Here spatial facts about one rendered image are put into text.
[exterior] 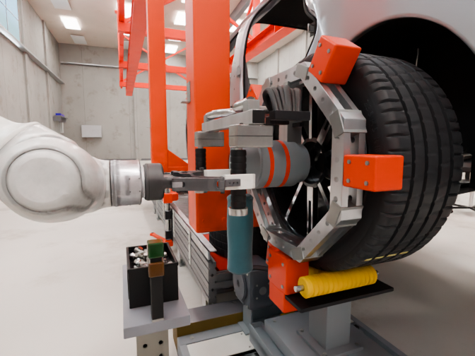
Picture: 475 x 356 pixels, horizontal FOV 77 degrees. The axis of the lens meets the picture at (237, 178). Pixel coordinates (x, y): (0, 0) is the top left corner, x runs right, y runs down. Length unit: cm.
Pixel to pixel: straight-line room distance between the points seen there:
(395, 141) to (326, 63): 23
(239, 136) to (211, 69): 73
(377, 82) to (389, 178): 23
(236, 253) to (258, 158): 35
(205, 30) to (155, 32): 203
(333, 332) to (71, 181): 96
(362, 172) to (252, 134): 24
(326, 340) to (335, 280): 28
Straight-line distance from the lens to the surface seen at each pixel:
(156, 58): 331
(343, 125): 69
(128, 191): 58
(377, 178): 63
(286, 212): 111
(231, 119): 75
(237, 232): 97
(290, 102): 69
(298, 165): 86
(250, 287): 127
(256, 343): 134
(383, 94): 75
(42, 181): 39
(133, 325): 88
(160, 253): 80
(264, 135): 66
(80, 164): 40
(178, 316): 89
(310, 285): 88
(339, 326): 115
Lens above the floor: 90
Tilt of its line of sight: 6 degrees down
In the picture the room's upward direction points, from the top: straight up
